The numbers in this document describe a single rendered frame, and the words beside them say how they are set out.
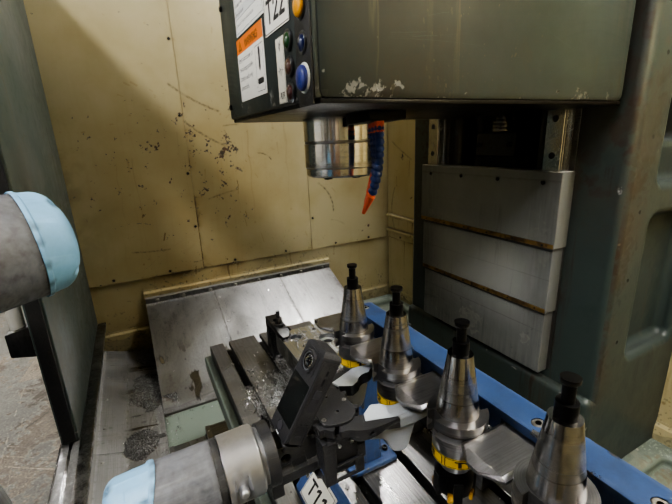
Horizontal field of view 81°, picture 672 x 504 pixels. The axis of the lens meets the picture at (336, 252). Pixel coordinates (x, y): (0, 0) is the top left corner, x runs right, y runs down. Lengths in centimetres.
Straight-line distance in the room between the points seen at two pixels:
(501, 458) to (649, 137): 76
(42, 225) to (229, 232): 142
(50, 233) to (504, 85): 64
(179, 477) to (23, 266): 25
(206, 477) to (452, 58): 60
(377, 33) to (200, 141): 134
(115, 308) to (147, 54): 103
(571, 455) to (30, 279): 50
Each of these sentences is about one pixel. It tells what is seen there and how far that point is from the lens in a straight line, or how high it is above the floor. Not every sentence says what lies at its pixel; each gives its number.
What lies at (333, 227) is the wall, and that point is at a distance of 205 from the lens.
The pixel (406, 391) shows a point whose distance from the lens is 50.
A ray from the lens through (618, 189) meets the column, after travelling 101.
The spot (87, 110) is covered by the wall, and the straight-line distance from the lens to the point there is 179.
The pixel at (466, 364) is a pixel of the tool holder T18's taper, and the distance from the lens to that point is 42.
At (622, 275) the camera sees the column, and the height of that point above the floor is 119.
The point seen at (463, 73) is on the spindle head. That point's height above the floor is 159.
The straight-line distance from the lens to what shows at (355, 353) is 57.
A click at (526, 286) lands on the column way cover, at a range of 111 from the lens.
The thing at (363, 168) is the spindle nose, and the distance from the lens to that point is 83.
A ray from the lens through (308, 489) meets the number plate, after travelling 79.
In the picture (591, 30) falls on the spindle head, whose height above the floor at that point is 167.
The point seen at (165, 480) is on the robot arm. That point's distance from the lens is 47.
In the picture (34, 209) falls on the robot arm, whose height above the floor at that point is 145.
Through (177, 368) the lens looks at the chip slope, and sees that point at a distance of 165.
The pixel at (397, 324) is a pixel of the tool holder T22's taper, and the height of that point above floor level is 128.
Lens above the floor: 151
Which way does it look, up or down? 16 degrees down
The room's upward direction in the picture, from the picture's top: 2 degrees counter-clockwise
